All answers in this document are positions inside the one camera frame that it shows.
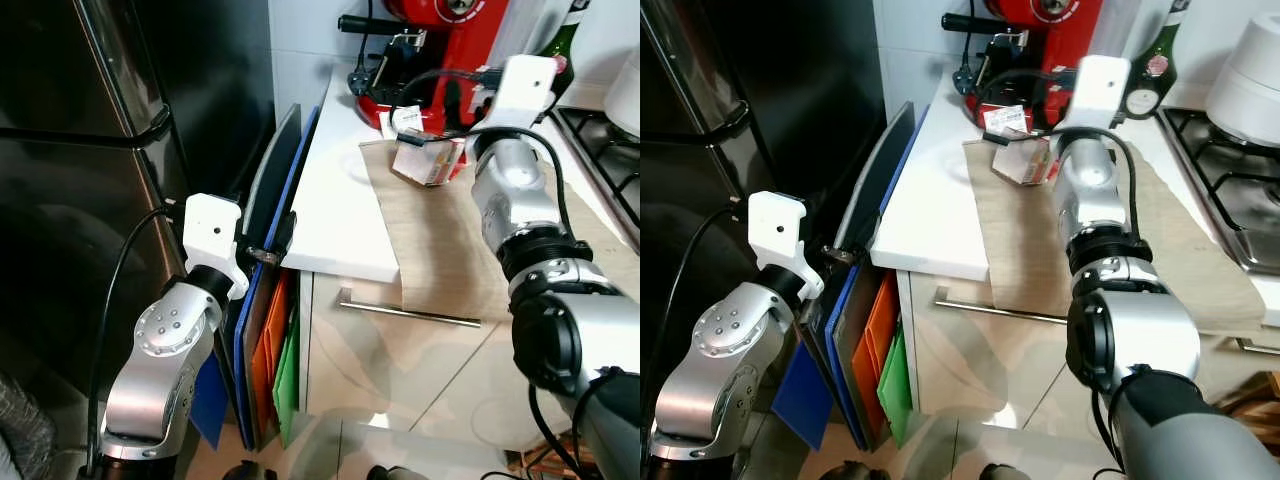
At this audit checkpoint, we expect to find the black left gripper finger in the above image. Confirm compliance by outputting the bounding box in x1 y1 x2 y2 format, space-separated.
266 210 299 253

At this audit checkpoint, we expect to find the small white red drink carton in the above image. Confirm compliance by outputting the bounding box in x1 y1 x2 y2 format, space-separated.
990 132 1059 187
390 130 469 188

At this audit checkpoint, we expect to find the dark steel fridge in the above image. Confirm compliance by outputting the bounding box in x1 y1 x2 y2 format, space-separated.
0 0 276 441
640 0 886 401

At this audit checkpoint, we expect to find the dark grey tray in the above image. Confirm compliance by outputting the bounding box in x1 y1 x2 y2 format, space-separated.
228 103 304 331
825 100 916 301

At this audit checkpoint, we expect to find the red coffee machine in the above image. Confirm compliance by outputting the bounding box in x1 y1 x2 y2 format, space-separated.
338 0 546 136
942 0 1151 129

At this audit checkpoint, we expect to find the orange cutting board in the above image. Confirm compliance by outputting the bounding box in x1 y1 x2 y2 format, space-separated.
250 270 297 431
852 270 901 421

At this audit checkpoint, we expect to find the beige wood-grain mat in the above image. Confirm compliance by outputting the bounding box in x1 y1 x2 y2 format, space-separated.
962 138 1266 336
358 135 641 323

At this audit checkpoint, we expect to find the green glass bottle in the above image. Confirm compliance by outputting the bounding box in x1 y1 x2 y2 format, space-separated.
1120 0 1183 121
538 0 593 101

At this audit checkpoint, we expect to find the large blue board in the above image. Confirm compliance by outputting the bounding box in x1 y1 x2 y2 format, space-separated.
825 105 916 451
232 105 323 451

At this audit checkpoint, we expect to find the small blue board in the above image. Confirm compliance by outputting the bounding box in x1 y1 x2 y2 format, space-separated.
770 340 836 451
190 350 233 449

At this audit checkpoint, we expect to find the steel gas stove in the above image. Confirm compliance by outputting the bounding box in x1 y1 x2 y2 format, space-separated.
548 103 641 251
1158 105 1280 276

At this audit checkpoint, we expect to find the beige kitchen cabinet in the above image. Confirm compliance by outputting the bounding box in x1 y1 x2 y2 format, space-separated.
298 268 641 446
895 270 1280 451

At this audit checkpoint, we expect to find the white cooking pot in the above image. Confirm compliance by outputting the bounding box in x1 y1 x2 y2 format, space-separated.
1205 10 1280 149
603 50 641 141

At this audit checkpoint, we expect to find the grey fuzzy rug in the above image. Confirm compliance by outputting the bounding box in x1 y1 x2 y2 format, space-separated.
0 372 58 480

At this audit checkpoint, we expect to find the wooden wine rack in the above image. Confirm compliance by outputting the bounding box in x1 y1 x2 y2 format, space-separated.
505 445 586 480
1212 370 1280 441

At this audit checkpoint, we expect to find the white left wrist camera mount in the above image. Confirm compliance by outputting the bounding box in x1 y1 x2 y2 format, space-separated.
748 190 826 301
182 193 251 301

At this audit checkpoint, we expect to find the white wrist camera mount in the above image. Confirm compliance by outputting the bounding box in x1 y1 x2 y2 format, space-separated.
748 190 826 301
1055 55 1131 136
478 55 561 133
182 193 251 301

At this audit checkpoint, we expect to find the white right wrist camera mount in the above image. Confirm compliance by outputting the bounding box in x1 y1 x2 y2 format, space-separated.
478 55 561 133
1055 55 1131 136

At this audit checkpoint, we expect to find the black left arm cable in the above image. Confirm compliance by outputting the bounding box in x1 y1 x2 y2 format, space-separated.
643 200 751 471
85 203 189 476

